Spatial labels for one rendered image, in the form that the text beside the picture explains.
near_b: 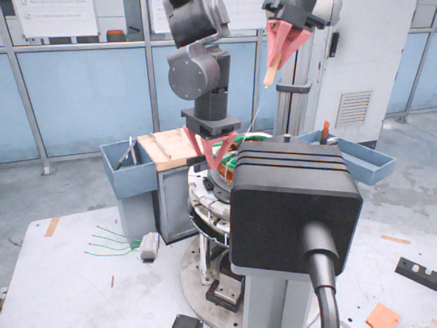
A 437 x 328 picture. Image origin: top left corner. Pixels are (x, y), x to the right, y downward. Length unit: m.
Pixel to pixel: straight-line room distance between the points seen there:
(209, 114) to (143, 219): 0.49
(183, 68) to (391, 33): 2.84
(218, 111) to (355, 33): 2.49
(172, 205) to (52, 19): 2.11
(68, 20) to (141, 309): 2.29
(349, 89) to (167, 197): 2.43
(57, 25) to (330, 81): 2.19
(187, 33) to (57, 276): 0.73
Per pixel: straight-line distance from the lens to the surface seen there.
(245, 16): 2.97
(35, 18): 2.80
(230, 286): 0.79
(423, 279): 1.01
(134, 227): 0.94
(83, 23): 2.76
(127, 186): 0.83
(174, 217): 0.94
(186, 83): 0.45
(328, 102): 2.98
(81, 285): 0.94
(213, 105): 0.52
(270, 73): 0.60
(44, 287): 0.98
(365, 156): 0.98
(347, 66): 2.99
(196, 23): 0.50
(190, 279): 0.86
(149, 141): 0.93
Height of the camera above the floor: 1.45
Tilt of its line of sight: 30 degrees down
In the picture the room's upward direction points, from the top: straight up
